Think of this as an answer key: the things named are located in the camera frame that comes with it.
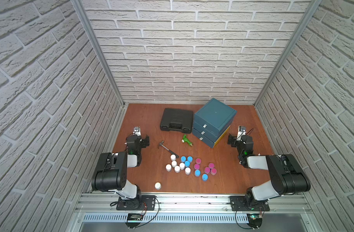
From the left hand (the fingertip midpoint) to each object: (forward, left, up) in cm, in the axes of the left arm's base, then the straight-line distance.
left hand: (139, 132), depth 94 cm
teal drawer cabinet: (-4, -45, +17) cm, 48 cm away
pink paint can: (-18, -38, -3) cm, 42 cm away
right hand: (-2, -66, +1) cm, 66 cm away
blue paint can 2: (-17, -33, -4) cm, 37 cm away
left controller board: (-46, -4, -7) cm, 46 cm away
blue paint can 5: (-28, -41, -3) cm, 50 cm away
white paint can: (-16, -23, -4) cm, 28 cm away
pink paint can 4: (-24, -43, -4) cm, 49 cm away
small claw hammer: (-11, -22, -6) cm, 26 cm away
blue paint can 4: (-25, -37, -5) cm, 45 cm away
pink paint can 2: (-21, -37, -4) cm, 43 cm away
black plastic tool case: (+11, -25, 0) cm, 28 cm away
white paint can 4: (-21, -28, -4) cm, 35 cm away
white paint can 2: (-20, -23, -4) cm, 31 cm away
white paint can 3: (-23, -25, -4) cm, 34 cm away
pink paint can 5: (-25, -46, -3) cm, 53 cm away
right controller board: (-48, -65, -6) cm, 80 cm away
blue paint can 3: (-19, -31, -4) cm, 37 cm away
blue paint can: (-17, -29, -4) cm, 33 cm away
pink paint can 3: (-21, -46, -3) cm, 51 cm away
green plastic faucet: (-3, -31, -4) cm, 31 cm away
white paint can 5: (-24, -32, -4) cm, 40 cm away
